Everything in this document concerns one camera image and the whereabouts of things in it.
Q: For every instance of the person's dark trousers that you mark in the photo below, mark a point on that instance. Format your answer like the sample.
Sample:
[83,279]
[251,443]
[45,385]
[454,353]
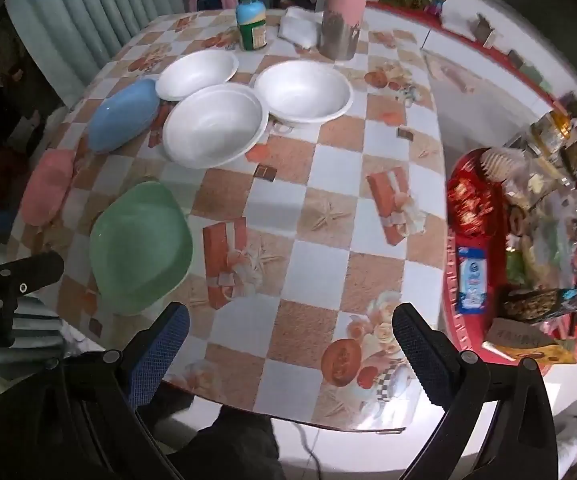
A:
[228,445]

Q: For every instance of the dark snack packet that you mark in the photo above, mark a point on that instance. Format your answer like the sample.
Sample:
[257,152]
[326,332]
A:
[533,305]

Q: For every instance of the pile of red snack packets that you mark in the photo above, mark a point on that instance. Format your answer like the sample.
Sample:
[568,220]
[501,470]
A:
[470,205]

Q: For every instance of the red round tray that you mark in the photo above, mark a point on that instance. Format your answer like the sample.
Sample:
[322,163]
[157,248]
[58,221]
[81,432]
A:
[473,332]

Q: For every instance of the pale ribbed furniture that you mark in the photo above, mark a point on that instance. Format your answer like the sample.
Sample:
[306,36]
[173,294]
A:
[33,342]

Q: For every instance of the green bowl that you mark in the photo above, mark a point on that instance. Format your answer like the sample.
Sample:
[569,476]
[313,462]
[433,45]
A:
[138,250]

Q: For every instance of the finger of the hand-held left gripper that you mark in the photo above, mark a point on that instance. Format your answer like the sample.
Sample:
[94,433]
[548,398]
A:
[23,275]

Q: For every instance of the white cabinet red trim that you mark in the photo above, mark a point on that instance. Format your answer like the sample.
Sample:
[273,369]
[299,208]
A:
[488,67]

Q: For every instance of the foam-netted fruit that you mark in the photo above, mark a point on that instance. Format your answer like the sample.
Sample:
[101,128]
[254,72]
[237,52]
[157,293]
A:
[500,165]

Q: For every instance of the pink steel thermos flask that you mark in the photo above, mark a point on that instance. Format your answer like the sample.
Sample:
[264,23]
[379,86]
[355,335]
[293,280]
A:
[343,5]

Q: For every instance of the pink plate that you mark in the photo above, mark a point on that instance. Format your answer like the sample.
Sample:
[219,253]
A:
[46,187]

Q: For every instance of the white foam bowl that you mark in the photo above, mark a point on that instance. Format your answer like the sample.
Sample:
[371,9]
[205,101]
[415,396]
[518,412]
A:
[196,72]
[303,90]
[213,125]

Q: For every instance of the blue wet wipes packet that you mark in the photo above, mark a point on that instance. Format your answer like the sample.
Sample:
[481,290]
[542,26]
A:
[472,280]

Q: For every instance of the green-capped plastic bottle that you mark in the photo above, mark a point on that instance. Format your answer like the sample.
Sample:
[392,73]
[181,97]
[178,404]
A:
[252,22]

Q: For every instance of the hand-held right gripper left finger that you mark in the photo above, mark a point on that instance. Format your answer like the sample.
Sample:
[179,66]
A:
[161,355]

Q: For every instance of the checkered printed tablecloth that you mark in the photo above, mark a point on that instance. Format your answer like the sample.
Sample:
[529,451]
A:
[308,220]

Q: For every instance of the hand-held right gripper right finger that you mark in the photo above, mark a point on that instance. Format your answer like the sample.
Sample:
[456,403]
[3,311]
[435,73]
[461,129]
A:
[418,355]

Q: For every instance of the brown paper bag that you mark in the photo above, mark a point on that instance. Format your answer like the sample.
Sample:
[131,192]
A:
[518,335]

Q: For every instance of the pale green pleated curtain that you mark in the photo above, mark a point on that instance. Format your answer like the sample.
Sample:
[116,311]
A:
[98,5]

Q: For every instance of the gold-lidded jar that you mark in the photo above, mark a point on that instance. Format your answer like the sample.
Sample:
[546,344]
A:
[550,132]

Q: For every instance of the blue plate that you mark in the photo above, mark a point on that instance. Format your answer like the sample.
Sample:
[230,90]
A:
[121,115]

